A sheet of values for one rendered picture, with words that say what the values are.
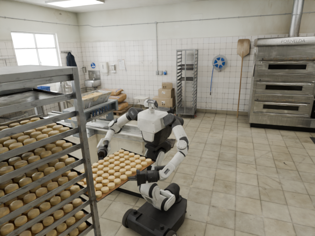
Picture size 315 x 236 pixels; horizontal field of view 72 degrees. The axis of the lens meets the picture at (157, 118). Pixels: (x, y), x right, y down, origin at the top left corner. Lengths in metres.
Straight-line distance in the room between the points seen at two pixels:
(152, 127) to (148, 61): 5.03
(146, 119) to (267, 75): 3.87
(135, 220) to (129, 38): 5.59
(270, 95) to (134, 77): 3.95
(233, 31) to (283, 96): 2.10
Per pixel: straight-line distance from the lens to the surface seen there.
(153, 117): 1.87
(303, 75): 5.39
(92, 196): 1.36
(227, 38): 6.29
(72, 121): 2.87
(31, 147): 1.09
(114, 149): 2.85
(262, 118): 5.56
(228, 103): 6.48
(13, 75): 0.99
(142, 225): 2.44
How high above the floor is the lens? 1.90
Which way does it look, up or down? 18 degrees down
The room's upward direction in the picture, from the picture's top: 2 degrees counter-clockwise
